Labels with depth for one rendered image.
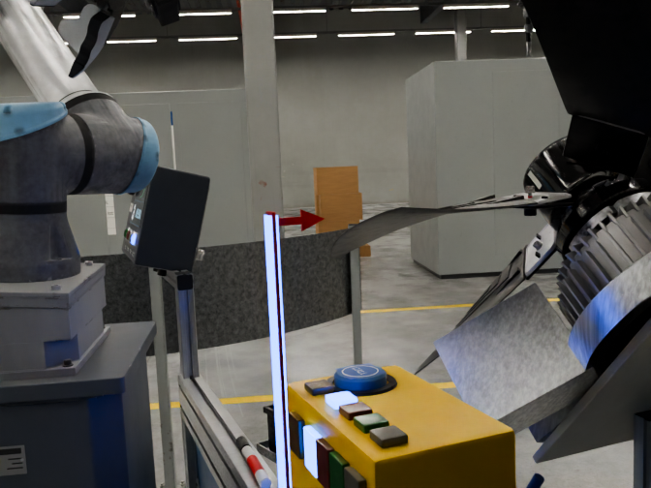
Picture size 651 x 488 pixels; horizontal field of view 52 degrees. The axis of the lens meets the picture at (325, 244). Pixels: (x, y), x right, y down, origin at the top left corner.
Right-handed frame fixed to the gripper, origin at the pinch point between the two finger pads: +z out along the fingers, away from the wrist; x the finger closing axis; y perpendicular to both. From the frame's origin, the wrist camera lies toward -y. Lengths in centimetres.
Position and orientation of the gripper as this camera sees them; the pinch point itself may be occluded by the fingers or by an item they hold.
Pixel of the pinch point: (57, 48)
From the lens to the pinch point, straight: 86.7
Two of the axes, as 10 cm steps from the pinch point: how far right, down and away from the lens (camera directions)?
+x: 0.9, -2.8, -9.6
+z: -4.9, 8.2, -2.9
